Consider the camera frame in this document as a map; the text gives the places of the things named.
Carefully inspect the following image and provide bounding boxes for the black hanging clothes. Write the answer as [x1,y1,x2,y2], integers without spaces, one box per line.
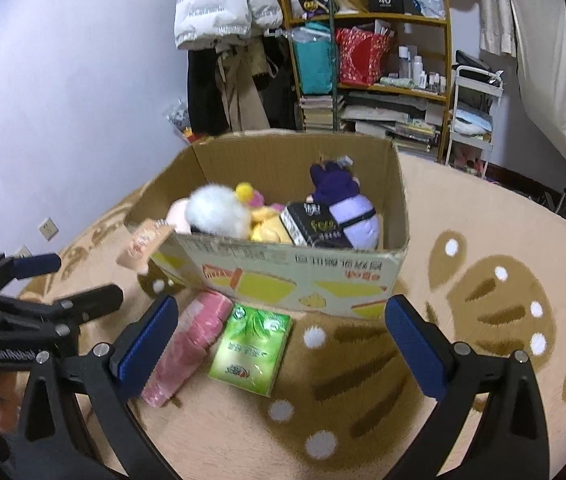
[258,35,298,131]

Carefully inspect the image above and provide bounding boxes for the wooden shelf unit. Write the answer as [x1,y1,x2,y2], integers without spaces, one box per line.
[280,0,454,163]

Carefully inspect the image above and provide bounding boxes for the black hanging coat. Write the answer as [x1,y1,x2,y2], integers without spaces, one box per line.
[186,47,231,136]

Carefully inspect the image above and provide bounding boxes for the yellow white plastic bag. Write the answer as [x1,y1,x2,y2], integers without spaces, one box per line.
[167,100,214,143]

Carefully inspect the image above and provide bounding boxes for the purple plush toy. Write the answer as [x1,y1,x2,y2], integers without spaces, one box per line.
[309,160,382,251]

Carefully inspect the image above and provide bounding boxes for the teal bag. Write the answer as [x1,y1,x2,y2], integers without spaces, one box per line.
[290,22,336,96]

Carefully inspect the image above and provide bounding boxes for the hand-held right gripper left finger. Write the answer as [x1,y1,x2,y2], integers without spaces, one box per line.
[15,294,180,480]

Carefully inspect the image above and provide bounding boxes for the white puffer jacket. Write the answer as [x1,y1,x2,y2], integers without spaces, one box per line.
[174,0,284,51]

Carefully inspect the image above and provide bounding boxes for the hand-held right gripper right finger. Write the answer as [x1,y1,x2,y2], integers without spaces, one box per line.
[384,294,550,480]

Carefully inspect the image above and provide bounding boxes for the green tissue pack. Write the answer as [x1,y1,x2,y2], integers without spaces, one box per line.
[208,302,294,398]

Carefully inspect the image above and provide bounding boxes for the pink soft packet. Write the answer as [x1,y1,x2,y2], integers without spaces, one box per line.
[140,290,234,408]

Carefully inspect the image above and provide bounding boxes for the red patterned bag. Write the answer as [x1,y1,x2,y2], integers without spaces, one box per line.
[335,27,394,86]

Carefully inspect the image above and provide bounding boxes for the pile of loose books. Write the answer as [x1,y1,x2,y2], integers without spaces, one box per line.
[340,91,446,156]

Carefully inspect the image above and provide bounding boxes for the beige hanging coat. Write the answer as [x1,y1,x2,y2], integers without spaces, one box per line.
[215,42,271,133]

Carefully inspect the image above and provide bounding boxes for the row of cosmetic bottles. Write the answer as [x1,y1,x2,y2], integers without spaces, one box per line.
[397,45,448,92]

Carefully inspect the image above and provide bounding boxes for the white garment cover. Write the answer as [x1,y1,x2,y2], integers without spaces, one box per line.
[505,0,566,186]

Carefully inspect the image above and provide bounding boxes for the black tissue pack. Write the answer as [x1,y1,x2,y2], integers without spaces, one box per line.
[279,201,354,248]

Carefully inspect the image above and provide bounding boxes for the yellow plush toy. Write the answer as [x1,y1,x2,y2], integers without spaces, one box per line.
[235,182,294,245]

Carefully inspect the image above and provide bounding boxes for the white fluffy plush toy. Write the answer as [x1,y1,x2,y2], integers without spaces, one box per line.
[185,184,252,238]

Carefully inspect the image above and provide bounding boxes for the white trolley cart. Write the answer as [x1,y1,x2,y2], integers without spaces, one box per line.
[447,50,504,181]

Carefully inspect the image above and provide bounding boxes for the printed cardboard box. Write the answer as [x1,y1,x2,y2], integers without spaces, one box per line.
[115,130,410,321]

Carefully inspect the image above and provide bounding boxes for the pink roll plush toy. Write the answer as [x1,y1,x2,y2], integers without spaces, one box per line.
[165,199,194,233]

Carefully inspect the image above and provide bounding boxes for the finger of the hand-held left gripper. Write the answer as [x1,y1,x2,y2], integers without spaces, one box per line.
[0,284,124,338]
[0,253,62,293]

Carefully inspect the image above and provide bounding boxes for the cream patterned curtain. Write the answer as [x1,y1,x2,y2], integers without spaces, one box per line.
[398,0,518,58]

